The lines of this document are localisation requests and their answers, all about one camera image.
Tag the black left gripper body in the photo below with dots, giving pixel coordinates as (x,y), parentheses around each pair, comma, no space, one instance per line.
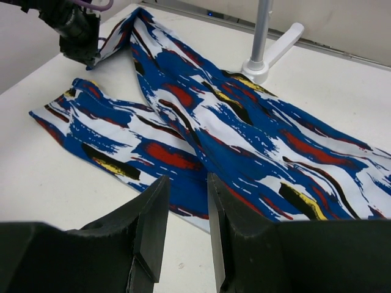
(79,36)

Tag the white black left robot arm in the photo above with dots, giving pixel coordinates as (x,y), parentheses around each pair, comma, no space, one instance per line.
(52,13)

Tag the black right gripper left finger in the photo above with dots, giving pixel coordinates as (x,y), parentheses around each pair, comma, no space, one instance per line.
(123,250)

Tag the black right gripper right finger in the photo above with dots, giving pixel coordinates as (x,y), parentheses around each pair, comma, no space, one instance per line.
(245,246)

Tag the blue white red patterned trousers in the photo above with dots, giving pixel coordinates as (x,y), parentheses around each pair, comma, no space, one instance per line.
(198,119)

